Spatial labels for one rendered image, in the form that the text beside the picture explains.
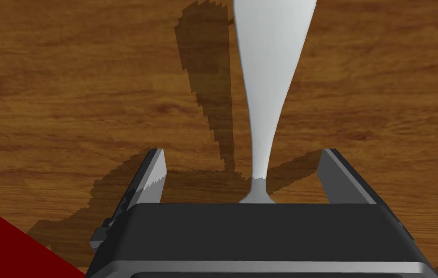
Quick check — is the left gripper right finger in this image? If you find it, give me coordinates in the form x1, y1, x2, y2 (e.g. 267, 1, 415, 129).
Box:
316, 148, 415, 241

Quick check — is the dark red flat object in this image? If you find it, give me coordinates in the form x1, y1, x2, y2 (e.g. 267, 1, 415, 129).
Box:
0, 196, 86, 278

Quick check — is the silver cutlery handle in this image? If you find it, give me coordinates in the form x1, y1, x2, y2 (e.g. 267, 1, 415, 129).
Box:
232, 0, 318, 204

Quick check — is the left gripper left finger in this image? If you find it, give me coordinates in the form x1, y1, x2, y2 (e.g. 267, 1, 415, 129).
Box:
89, 148, 168, 252

